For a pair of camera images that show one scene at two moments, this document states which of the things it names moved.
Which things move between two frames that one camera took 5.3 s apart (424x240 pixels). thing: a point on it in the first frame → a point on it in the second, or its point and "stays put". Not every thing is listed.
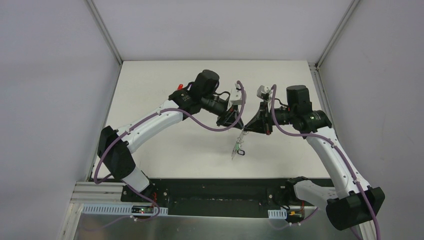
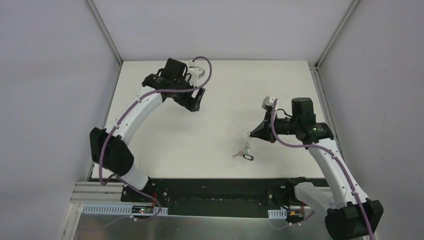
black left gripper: [228, 115] → [191, 98]
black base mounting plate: [217, 197] stays put
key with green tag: [237, 147] → [241, 153]
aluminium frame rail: [91, 192] stays put
